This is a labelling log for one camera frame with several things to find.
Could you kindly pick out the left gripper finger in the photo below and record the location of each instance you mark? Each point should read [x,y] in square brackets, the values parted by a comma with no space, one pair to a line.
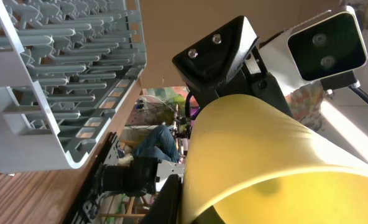
[164,210]

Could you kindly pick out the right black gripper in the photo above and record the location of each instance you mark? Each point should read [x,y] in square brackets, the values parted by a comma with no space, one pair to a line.
[216,63]

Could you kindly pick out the yellow plastic cup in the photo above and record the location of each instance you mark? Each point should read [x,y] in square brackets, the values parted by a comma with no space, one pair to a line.
[250,163]

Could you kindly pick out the grey dishwasher rack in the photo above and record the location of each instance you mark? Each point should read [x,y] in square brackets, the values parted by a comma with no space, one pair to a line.
[66,67]

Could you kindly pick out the person in jeans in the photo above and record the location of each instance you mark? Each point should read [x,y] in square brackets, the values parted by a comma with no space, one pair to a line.
[159,144]

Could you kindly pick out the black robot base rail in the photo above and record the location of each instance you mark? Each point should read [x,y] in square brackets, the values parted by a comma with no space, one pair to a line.
[84,207]

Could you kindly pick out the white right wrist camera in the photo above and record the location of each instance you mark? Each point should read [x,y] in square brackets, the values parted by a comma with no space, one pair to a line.
[324,46]

